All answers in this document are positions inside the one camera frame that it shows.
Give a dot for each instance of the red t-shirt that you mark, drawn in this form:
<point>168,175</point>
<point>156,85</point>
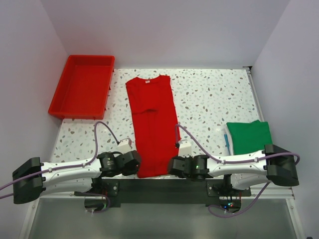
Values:
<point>154,119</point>

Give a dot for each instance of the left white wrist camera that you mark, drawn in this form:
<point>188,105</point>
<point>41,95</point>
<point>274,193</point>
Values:
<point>124,145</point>

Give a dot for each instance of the folded green t-shirt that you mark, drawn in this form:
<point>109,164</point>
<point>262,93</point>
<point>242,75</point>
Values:
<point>249,137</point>

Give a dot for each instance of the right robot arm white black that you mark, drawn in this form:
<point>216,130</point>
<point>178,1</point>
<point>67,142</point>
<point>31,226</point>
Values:
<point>229,176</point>

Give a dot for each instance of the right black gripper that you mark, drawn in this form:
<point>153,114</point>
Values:
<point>183,158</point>

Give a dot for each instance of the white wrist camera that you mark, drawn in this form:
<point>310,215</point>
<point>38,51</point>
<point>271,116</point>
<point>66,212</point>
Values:
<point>184,148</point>
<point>124,145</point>

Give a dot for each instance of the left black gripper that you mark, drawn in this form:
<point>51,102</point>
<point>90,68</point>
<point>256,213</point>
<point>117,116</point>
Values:
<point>133,170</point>

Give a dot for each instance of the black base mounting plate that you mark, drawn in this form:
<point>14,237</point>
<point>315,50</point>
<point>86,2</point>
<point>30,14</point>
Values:
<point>163,191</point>

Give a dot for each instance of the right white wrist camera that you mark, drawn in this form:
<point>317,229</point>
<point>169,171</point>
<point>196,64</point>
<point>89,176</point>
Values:
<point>184,148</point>

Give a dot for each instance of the folded teal t-shirt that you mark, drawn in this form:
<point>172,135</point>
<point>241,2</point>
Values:
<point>227,143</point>

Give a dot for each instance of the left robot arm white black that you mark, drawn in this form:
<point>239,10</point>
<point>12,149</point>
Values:
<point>35,178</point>

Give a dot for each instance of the red plastic bin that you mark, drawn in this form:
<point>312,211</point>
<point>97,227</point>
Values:
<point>83,88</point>

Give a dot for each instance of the aluminium frame rail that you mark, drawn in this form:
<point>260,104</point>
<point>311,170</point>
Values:
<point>269,213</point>

